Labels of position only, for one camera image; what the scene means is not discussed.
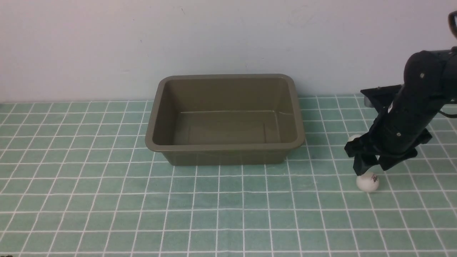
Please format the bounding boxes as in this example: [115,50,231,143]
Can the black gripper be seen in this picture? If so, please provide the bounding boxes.
[345,86,443,176]

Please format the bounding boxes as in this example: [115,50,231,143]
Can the white ping-pong ball with logo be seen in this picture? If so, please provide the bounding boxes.
[356,171,379,193]

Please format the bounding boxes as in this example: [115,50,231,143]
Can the plain white ping-pong ball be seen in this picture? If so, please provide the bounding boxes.
[347,134,361,142]

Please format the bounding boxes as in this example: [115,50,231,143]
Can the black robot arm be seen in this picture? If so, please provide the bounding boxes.
[344,47,457,176]

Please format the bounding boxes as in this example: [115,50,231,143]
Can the olive green plastic bin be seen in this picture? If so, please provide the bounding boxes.
[144,74,305,166]

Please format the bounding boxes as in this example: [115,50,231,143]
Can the green checkered tablecloth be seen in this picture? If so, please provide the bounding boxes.
[0,95,457,257]

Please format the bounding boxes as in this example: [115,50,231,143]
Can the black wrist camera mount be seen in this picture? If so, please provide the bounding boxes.
[360,85,403,113]

